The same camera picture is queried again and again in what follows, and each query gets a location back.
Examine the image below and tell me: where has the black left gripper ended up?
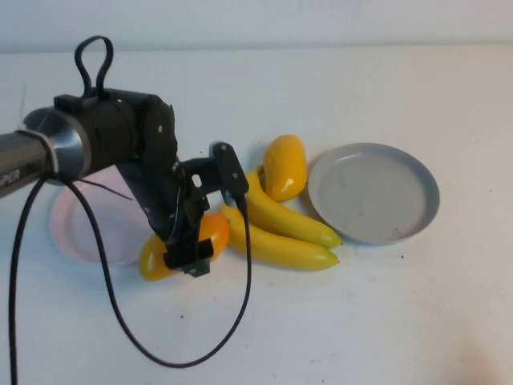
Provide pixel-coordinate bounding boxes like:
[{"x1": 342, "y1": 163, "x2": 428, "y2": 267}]
[{"x1": 119, "y1": 156, "x2": 215, "y2": 278}]

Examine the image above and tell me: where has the mango with orange blush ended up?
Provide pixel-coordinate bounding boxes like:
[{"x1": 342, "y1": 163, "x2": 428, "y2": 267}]
[{"x1": 138, "y1": 212, "x2": 231, "y2": 282}]

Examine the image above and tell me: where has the yellow banana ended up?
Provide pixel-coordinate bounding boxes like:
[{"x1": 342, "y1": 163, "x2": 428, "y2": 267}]
[
  {"x1": 239, "y1": 164, "x2": 344, "y2": 248},
  {"x1": 218, "y1": 202, "x2": 341, "y2": 272}
]

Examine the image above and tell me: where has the plain yellow mango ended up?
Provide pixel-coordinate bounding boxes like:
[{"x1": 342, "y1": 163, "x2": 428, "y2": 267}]
[{"x1": 262, "y1": 135, "x2": 308, "y2": 202}]

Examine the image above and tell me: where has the pink round plate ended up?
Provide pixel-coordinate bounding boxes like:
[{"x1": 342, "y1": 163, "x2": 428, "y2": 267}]
[{"x1": 50, "y1": 167, "x2": 162, "y2": 268}]

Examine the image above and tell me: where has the grey-blue round plate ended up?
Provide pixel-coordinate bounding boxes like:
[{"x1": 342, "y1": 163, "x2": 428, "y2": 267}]
[{"x1": 307, "y1": 142, "x2": 441, "y2": 246}]

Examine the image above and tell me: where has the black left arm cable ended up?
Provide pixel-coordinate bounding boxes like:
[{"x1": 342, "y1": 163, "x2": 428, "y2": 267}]
[{"x1": 7, "y1": 34, "x2": 252, "y2": 385}]

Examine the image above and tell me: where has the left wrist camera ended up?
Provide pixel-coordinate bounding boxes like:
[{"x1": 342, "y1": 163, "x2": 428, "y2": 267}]
[{"x1": 208, "y1": 141, "x2": 250, "y2": 198}]

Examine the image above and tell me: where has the white cable tie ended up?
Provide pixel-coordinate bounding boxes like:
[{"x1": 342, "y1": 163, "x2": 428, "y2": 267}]
[{"x1": 15, "y1": 127, "x2": 62, "y2": 174}]

